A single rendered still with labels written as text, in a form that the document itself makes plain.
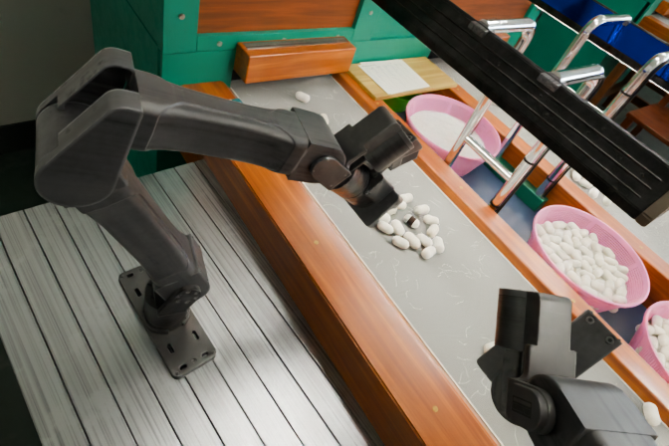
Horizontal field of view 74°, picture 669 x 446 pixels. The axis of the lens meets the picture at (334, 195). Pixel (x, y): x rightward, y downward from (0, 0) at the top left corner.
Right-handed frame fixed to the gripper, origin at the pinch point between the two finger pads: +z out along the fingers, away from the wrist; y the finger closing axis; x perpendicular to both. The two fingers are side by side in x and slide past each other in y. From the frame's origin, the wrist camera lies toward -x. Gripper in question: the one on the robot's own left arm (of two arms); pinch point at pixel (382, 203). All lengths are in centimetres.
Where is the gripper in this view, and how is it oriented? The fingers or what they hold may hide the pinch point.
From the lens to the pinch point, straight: 76.2
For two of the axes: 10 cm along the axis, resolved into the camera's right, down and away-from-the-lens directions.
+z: 4.1, 2.5, 8.7
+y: -5.5, -7.0, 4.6
